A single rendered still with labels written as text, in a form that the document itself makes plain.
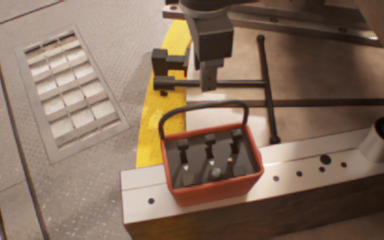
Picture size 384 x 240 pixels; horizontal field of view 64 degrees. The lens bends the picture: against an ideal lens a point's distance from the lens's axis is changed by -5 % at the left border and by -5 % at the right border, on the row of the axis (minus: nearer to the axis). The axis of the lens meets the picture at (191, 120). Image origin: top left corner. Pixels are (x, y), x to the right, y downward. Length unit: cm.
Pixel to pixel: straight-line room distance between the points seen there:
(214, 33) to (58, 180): 136
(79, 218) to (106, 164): 29
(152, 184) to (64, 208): 87
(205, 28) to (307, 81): 115
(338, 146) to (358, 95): 71
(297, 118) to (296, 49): 43
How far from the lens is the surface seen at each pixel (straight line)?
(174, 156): 69
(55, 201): 164
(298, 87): 152
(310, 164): 85
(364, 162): 91
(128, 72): 200
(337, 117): 146
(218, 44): 44
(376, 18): 95
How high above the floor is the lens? 139
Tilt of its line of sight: 54 degrees down
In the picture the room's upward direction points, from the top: 2 degrees counter-clockwise
